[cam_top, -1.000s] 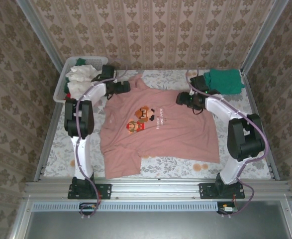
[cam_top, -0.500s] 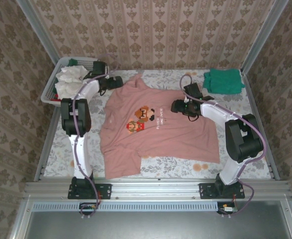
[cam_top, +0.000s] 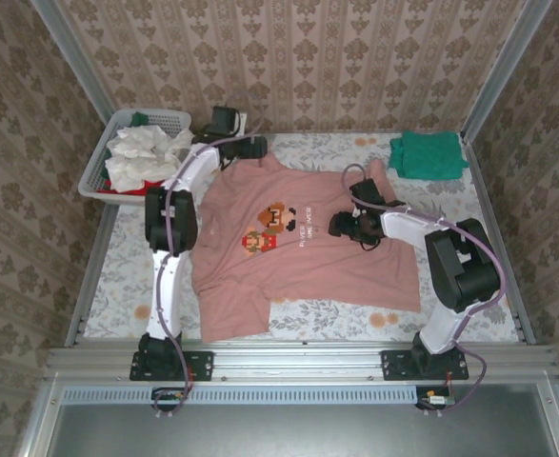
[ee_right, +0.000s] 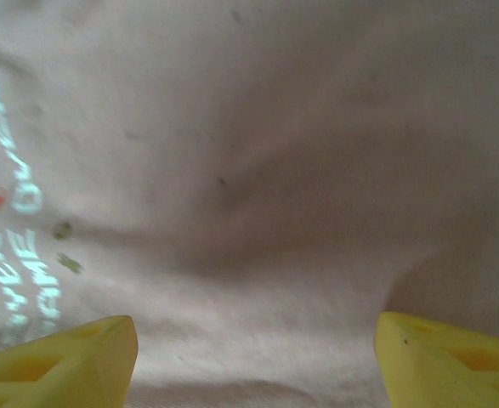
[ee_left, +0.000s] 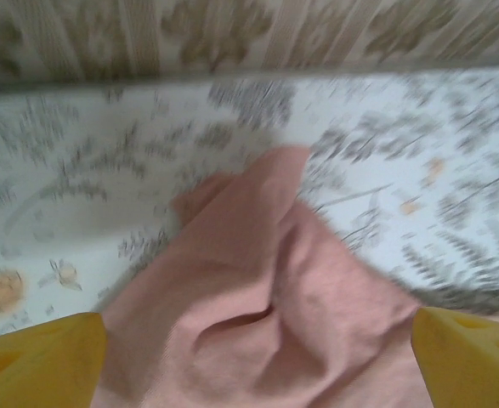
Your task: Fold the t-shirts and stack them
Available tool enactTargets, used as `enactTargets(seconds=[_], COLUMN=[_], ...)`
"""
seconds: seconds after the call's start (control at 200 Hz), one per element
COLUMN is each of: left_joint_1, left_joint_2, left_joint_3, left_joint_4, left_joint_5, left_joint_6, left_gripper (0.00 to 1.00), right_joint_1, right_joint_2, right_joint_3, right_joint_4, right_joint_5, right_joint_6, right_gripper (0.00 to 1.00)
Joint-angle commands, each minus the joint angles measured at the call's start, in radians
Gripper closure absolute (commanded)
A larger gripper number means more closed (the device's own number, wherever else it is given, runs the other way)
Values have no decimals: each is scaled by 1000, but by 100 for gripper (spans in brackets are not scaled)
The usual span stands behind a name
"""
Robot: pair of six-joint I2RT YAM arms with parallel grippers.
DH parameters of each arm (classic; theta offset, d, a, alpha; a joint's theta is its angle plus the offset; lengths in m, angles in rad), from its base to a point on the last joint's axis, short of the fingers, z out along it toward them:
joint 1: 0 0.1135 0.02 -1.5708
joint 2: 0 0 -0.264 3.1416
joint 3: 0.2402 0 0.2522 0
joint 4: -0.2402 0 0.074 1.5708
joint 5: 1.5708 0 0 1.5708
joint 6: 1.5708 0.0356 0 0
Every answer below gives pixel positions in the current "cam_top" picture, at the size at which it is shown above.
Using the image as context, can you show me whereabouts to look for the grey metal panel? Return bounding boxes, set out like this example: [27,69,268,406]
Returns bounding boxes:
[14,382,559,457]

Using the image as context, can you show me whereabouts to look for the floral table cover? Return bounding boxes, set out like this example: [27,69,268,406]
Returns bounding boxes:
[85,132,521,344]

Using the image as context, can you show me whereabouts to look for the crumpled white t-shirt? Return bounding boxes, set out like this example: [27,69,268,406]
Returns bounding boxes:
[103,124,199,194]

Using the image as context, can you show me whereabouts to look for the pink printed t-shirt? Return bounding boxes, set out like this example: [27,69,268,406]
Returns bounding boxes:
[190,156,424,345]

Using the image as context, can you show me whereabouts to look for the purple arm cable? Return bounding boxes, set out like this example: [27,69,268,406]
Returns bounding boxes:
[341,163,507,420]
[152,92,267,421]

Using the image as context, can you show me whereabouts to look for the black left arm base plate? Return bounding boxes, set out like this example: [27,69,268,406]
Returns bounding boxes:
[130,349,215,383]

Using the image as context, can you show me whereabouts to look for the slotted grey cable duct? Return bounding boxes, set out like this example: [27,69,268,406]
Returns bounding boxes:
[61,384,419,407]

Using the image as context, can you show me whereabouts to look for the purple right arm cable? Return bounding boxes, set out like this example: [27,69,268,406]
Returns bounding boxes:
[341,163,507,420]

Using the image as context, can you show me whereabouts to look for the long aluminium base rail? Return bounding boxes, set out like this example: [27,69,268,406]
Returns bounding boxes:
[45,339,559,383]

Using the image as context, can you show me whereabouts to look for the red t-shirt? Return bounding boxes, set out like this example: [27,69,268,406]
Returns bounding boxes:
[96,177,169,197]

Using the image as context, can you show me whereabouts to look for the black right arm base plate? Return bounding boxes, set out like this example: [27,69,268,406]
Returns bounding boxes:
[380,348,470,383]

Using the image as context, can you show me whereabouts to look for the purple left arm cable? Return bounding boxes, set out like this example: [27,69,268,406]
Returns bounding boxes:
[152,92,267,421]

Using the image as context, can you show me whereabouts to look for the aluminium table side rail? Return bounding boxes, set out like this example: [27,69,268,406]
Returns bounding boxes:
[463,136,538,345]
[64,136,136,347]

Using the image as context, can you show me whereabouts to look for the aluminium frame post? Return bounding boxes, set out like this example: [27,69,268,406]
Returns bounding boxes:
[461,0,554,142]
[30,0,132,149]

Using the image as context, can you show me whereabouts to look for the small connector board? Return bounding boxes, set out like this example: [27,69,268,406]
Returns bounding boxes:
[414,386,457,412]
[150,387,190,413]

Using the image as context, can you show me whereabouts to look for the white plastic laundry basket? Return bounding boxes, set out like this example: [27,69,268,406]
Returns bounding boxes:
[77,108,194,210]

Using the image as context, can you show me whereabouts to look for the folded green t-shirt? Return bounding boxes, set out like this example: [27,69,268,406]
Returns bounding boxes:
[388,129,471,183]

